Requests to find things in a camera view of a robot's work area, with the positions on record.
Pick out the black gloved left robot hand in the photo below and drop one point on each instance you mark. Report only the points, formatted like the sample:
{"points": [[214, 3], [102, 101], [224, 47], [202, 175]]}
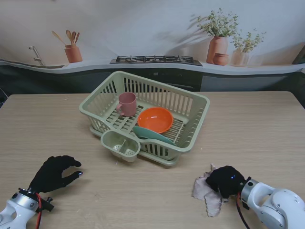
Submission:
{"points": [[51, 175]]}

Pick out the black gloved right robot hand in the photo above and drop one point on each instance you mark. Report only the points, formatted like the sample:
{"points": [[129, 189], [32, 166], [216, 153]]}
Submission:
{"points": [[225, 181]]}

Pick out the grey cleaning cloth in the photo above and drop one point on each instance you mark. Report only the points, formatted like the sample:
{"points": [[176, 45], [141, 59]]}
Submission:
{"points": [[212, 202]]}

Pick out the teal plate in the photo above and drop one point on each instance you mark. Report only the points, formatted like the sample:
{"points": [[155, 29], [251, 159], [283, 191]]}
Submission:
{"points": [[147, 134]]}

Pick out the orange plastic bowl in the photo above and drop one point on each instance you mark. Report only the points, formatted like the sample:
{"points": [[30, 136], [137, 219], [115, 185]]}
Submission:
{"points": [[156, 119]]}

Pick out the pink plastic cup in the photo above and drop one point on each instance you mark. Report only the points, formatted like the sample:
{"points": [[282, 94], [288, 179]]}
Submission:
{"points": [[128, 105]]}

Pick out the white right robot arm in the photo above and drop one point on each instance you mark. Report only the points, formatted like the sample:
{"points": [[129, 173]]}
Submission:
{"points": [[271, 205]]}

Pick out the pale green cutlery holder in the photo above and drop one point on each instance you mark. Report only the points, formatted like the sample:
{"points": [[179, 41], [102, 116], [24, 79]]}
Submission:
{"points": [[112, 140]]}

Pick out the pale green plastic dish rack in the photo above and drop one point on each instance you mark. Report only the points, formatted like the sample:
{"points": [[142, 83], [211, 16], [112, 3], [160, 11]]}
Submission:
{"points": [[147, 107]]}

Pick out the printed kitchen backdrop banner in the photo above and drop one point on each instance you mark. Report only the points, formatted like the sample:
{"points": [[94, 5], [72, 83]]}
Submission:
{"points": [[143, 23]]}

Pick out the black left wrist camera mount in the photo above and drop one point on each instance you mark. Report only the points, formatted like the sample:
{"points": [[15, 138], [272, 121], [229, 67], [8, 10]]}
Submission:
{"points": [[47, 205]]}

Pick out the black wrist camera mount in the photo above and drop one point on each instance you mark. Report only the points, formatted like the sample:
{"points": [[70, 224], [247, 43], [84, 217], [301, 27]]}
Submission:
{"points": [[47, 205], [245, 205]]}

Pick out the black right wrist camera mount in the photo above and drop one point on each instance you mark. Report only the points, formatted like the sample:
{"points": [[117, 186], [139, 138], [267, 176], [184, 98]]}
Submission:
{"points": [[245, 205]]}

